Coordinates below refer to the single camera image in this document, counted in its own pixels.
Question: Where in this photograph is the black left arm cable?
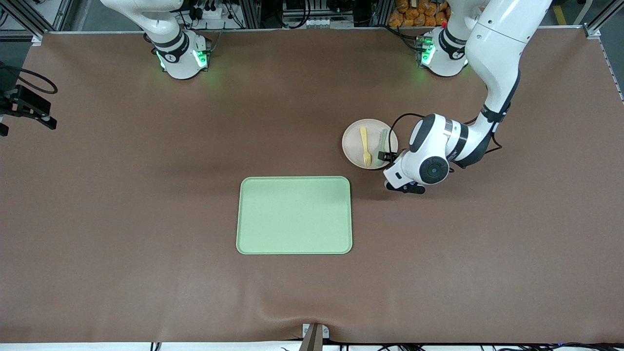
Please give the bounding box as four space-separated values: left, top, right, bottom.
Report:
388 113 503 156

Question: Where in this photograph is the yellow plastic fork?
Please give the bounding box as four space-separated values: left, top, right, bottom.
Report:
360 127 372 167

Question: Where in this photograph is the black box with white connectors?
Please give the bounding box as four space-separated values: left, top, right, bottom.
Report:
282 0 355 29

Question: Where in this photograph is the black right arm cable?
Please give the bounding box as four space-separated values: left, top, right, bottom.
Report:
0 66 59 95

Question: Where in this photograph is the grey-green plastic spoon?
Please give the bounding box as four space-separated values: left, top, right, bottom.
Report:
373 128 389 164

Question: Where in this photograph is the brown table cover mat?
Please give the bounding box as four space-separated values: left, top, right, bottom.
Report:
0 27 624 344

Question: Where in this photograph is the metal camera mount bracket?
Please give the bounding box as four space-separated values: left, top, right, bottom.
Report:
298 323 330 351

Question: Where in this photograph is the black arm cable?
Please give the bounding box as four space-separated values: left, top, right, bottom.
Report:
388 113 503 156
0 66 59 95

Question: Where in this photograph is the round beige plate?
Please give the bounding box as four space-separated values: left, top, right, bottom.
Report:
342 119 399 170

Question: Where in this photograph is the orange round food pile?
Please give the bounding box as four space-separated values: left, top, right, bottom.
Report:
389 0 451 28

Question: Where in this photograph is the light green rectangular tray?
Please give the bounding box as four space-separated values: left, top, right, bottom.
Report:
236 176 353 255

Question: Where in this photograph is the aluminium frame profile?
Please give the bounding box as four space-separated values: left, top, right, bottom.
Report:
241 0 262 30
583 0 624 40
371 0 393 27
0 0 45 47

